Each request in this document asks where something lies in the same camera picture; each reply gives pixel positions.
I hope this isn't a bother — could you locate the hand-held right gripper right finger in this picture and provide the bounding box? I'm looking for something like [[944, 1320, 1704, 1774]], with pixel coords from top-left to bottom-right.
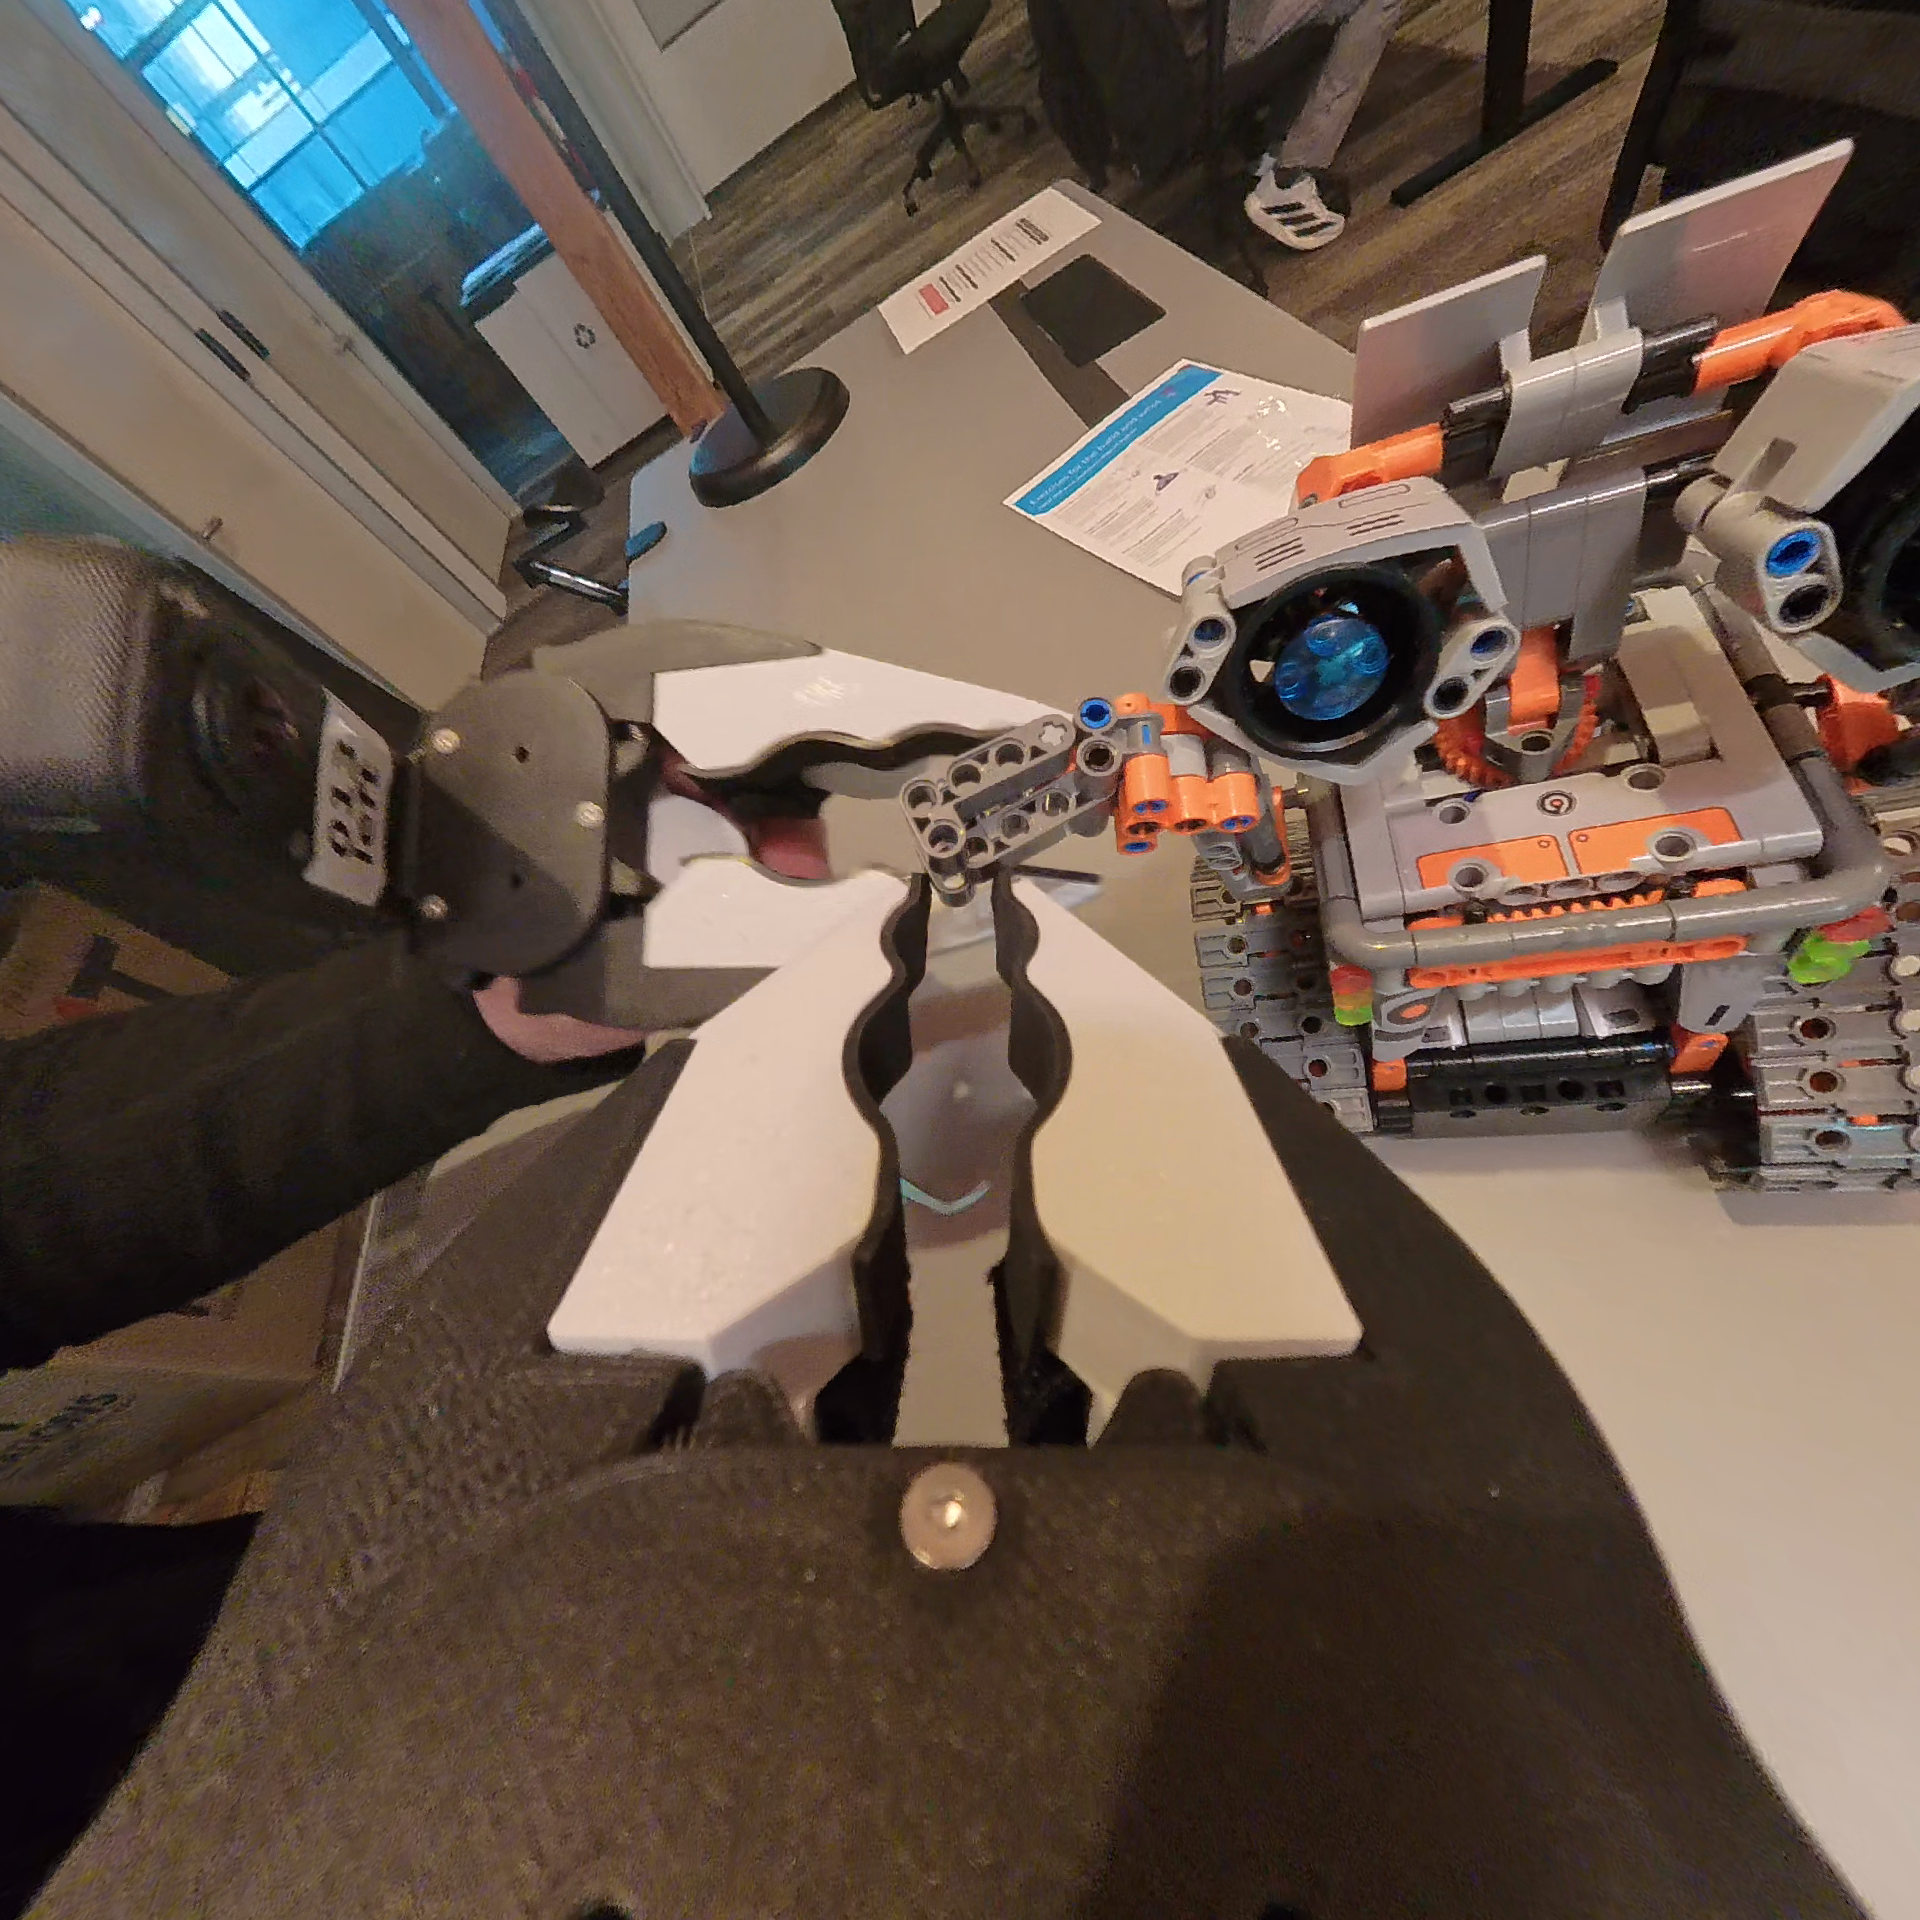
[[993, 864, 1365, 1432]]

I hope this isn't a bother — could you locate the person's left forearm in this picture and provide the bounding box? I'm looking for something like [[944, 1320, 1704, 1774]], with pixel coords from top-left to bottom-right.
[[0, 928, 646, 1367]]

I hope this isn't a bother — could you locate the black table leg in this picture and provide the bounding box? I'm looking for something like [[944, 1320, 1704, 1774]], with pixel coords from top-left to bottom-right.
[[1395, 0, 1622, 208]]

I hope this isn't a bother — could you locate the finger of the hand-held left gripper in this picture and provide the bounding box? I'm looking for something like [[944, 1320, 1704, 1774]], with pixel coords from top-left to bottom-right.
[[649, 643, 1083, 786], [641, 857, 903, 979]]

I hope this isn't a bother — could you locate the blue header printed sheet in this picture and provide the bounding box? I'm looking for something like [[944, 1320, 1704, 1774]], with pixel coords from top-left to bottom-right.
[[1009, 361, 1361, 595]]

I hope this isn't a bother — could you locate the person's left hand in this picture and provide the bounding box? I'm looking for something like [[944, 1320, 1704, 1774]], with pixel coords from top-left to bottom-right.
[[476, 810, 834, 1067]]

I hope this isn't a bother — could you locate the black square table cover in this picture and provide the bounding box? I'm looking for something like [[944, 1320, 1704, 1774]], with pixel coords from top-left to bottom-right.
[[1021, 252, 1166, 369]]

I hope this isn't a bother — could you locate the black orange tracked toy robot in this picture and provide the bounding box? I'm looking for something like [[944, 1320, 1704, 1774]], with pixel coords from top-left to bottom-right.
[[900, 136, 1920, 1198]]

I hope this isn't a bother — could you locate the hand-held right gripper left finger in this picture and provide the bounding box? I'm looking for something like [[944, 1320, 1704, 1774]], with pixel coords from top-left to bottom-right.
[[547, 874, 932, 1432]]

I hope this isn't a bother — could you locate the white barcode sheet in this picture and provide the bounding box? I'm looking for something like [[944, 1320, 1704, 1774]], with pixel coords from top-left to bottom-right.
[[878, 185, 1104, 357]]

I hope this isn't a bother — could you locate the cardboard moving box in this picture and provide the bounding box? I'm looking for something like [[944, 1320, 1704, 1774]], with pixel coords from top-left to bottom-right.
[[0, 884, 375, 1521]]

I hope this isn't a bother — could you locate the white recycling bin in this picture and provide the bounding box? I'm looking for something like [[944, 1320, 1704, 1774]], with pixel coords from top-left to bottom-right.
[[476, 251, 672, 468]]

